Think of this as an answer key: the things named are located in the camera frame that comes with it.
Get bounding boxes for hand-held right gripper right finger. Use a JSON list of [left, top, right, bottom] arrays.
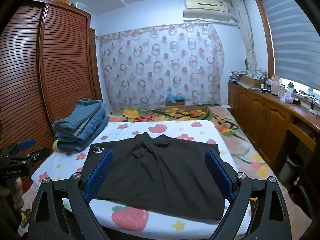
[[204, 149, 293, 240]]

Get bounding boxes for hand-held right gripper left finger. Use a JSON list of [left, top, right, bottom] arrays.
[[27, 149, 114, 240]]

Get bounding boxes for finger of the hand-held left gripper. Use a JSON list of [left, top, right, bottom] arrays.
[[2, 139, 36, 157], [6, 147, 51, 165]]

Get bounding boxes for black pants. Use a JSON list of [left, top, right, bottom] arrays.
[[82, 132, 227, 222]]

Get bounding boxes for folded beige pants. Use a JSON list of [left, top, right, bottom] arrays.
[[74, 115, 102, 133]]

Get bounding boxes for person's left hand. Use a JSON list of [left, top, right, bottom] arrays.
[[9, 177, 25, 211]]

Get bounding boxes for white strawberry print mat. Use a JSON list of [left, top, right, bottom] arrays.
[[31, 120, 253, 233]]

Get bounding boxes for wooden sideboard cabinet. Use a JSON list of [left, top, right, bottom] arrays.
[[227, 81, 320, 170]]

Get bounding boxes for grey trash bin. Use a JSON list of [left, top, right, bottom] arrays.
[[279, 152, 303, 180]]

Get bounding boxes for small brown box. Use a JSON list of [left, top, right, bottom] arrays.
[[166, 99, 186, 107]]

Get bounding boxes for wooden louvered wardrobe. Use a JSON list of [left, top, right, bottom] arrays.
[[0, 0, 103, 180]]

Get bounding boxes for blue plastic bag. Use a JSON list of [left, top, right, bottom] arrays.
[[166, 92, 185, 102]]

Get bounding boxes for cardboard box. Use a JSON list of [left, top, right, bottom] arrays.
[[240, 74, 265, 88]]

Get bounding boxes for pink tissue box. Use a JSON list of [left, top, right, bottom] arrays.
[[280, 92, 294, 104]]

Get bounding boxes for pink thermos jug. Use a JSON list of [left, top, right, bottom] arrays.
[[271, 75, 282, 97]]

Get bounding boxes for floral patterned cloth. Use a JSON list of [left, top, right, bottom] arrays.
[[246, 67, 268, 80]]

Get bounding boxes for circle patterned sheer curtain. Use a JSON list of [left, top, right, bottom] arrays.
[[96, 22, 225, 109]]

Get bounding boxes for beige tied curtain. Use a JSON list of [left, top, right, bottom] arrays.
[[231, 0, 258, 72]]

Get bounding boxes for striped window blind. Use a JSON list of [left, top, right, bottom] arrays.
[[257, 0, 320, 90]]

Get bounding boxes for white air conditioner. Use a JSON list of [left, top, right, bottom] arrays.
[[183, 0, 232, 22]]

